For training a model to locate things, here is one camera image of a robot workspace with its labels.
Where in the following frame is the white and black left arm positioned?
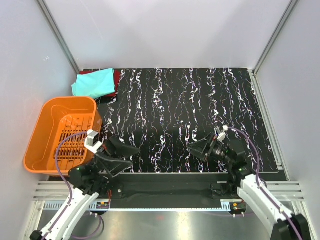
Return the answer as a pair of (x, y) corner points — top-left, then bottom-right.
(29, 131), (140, 240)

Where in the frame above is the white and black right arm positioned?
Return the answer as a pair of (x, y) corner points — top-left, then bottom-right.
(187, 133), (311, 240)

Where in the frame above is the orange plastic laundry basket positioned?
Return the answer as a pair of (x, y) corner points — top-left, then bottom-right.
(23, 96), (103, 176)

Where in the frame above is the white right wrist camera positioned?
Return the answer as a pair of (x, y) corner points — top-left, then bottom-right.
(214, 125), (229, 142)

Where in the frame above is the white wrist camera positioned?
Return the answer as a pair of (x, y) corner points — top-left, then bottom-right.
(214, 125), (229, 142)
(84, 129), (103, 154)

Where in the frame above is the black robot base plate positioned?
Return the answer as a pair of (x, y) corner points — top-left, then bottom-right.
(108, 173), (240, 207)

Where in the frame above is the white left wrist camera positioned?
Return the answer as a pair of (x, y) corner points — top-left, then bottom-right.
(84, 129), (103, 154)

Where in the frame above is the grey slotted cable duct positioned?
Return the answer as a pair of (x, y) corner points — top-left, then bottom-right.
(43, 201), (232, 211)

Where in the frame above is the folded red t shirt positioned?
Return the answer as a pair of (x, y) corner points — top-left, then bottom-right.
(79, 69), (122, 100)

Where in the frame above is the teal t shirt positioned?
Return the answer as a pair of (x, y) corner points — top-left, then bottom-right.
(71, 67), (116, 99)

